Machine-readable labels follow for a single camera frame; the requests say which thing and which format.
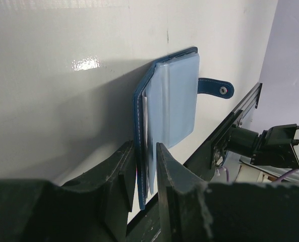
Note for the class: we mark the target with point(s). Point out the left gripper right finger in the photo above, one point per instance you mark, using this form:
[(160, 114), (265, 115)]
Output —
[(191, 209)]

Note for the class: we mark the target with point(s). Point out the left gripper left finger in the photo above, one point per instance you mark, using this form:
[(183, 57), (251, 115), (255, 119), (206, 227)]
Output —
[(91, 207)]

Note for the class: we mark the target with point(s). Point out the blue card holder wallet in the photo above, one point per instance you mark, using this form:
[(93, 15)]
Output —
[(164, 106)]

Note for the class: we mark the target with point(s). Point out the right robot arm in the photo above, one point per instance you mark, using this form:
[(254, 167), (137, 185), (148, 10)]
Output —
[(277, 147)]

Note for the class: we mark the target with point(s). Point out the aluminium front rail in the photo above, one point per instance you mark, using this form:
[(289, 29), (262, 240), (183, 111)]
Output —
[(249, 102)]

